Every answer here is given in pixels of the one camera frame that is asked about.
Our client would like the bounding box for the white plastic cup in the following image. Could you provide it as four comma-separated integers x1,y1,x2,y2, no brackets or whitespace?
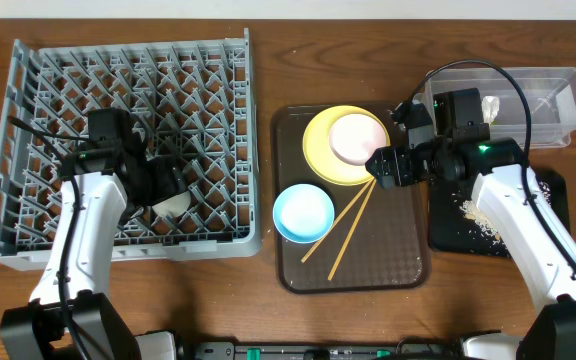
151,191,191,218

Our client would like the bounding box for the pink bowl with rice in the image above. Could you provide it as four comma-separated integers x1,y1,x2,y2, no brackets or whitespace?
328,114,389,166

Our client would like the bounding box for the light blue bowl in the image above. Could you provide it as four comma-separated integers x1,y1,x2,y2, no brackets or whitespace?
272,184,335,244

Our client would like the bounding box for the white tissue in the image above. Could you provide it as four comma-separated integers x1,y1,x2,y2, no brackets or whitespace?
481,96,500,124

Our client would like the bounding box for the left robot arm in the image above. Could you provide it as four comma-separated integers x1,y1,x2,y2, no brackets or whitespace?
0,108,190,359

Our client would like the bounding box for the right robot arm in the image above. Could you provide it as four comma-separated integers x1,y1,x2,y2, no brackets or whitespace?
365,88,576,359

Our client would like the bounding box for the black waste tray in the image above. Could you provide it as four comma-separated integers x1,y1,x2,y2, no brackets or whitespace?
429,168,570,258

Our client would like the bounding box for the grey plastic dishwasher rack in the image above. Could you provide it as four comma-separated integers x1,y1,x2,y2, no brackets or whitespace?
0,37,262,271

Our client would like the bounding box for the clear plastic waste bin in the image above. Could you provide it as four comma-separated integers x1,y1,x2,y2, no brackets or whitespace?
415,67,576,149

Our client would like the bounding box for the brown plastic serving tray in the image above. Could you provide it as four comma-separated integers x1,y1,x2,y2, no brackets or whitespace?
271,105,430,295

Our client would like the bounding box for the yellow round plate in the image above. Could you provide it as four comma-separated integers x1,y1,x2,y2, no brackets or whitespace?
302,105,387,186

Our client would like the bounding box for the wooden chopstick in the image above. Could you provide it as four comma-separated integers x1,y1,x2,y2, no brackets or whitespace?
301,180,375,263
327,180,376,281

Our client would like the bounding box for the spilled rice pile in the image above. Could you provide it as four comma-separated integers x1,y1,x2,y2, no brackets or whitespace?
467,176,552,252

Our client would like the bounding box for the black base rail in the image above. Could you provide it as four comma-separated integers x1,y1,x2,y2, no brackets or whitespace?
137,327,514,360

